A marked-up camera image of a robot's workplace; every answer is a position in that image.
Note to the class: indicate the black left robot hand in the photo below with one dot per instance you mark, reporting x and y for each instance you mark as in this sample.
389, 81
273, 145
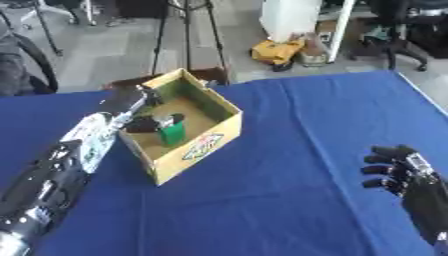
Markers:
125, 100

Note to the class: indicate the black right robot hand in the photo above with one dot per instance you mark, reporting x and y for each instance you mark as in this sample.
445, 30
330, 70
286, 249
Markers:
423, 196

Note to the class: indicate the green block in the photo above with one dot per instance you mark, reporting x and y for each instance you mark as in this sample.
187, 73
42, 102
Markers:
172, 135

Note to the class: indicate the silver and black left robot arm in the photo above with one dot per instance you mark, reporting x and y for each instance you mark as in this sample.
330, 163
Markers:
52, 176

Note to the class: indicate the tan cardboard box green inside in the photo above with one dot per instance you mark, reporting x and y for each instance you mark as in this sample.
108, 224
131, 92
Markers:
201, 148

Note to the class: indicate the small brown cardboard box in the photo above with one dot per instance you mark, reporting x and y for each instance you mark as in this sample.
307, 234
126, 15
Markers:
315, 50

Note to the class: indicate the brown wooden board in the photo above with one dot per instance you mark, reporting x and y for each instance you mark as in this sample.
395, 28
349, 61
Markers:
207, 74

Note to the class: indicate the black tripod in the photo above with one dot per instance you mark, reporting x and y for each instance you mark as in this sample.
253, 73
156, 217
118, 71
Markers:
186, 33

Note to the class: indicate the thin black stand leg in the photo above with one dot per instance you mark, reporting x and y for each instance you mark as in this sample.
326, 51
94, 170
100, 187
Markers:
48, 30

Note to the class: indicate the yellow bag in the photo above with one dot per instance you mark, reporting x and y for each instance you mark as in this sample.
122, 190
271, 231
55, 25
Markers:
275, 52

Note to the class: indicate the black office chair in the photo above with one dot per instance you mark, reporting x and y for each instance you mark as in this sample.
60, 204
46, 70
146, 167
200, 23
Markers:
402, 30

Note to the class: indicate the white panel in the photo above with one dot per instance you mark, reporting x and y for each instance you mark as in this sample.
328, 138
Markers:
289, 20

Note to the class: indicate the dark chair with curved frame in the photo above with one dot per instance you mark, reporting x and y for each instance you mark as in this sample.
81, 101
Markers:
23, 66

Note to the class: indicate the white post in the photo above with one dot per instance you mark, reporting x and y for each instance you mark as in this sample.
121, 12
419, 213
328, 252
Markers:
340, 30

